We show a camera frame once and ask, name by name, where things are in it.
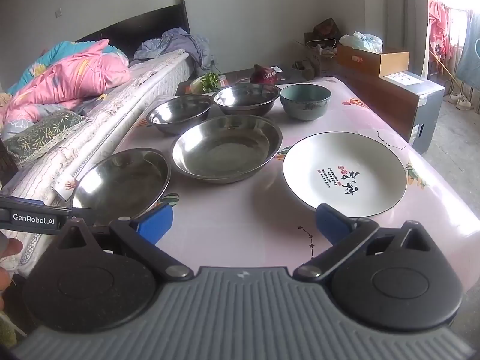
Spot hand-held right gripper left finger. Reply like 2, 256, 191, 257
56, 203, 194, 282

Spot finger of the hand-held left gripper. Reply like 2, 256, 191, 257
70, 206, 95, 228

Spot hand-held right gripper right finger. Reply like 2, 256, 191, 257
292, 202, 432, 284

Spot shallow steel plate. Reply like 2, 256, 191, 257
70, 148, 172, 226

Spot white printed ceramic plate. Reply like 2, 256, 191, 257
282, 131, 408, 218

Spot large steel basin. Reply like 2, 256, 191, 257
172, 115, 283, 185

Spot small steel bowl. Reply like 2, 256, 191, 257
146, 94, 214, 136

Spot teal ceramic bowl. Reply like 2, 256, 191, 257
279, 83, 332, 122

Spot medium steel bowl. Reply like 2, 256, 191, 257
213, 82, 281, 116

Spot person's left hand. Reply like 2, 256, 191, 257
0, 232, 24, 312

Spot paper tag on mattress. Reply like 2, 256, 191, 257
54, 175, 82, 202

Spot green leaf-pattern pillow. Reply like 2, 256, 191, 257
2, 110, 93, 166

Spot pink printed tablecloth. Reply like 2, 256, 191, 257
86, 76, 480, 289

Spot bed with patterned mattress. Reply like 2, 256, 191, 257
0, 50, 194, 271

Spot pink and blue quilt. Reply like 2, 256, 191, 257
0, 39, 132, 128

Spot napa cabbage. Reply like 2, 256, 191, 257
189, 73, 222, 95

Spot grey box with label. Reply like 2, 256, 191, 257
379, 70, 446, 154

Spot small cluttered cardboard box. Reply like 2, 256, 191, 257
294, 39, 338, 80

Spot open brown cardboard box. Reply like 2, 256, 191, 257
335, 43, 410, 78

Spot white shoes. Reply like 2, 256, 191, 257
448, 91, 474, 112

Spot blue-grey crumpled clothes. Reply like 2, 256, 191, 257
133, 28, 214, 73

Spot white plastic bag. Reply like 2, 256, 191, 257
338, 31, 383, 54

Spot dark red bag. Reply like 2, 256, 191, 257
313, 18, 342, 42

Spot dark wooden headboard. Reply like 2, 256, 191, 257
75, 0, 190, 64

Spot blue cloth with circles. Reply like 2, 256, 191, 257
457, 37, 480, 91

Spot pink hanging garment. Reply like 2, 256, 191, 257
427, 0, 457, 61

